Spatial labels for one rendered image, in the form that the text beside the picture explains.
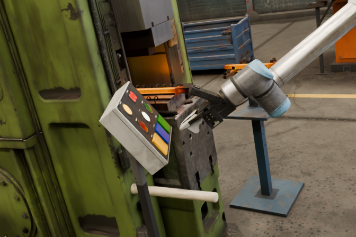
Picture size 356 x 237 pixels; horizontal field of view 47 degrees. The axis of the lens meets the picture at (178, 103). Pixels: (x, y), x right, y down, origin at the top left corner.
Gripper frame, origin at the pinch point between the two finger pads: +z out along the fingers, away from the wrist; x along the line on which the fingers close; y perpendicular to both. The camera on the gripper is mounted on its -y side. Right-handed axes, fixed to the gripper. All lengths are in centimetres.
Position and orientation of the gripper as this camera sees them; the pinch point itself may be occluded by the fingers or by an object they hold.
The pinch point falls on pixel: (180, 126)
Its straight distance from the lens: 150.0
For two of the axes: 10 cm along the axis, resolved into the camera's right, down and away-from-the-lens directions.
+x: 0.3, -3.3, 9.4
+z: -7.6, 6.1, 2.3
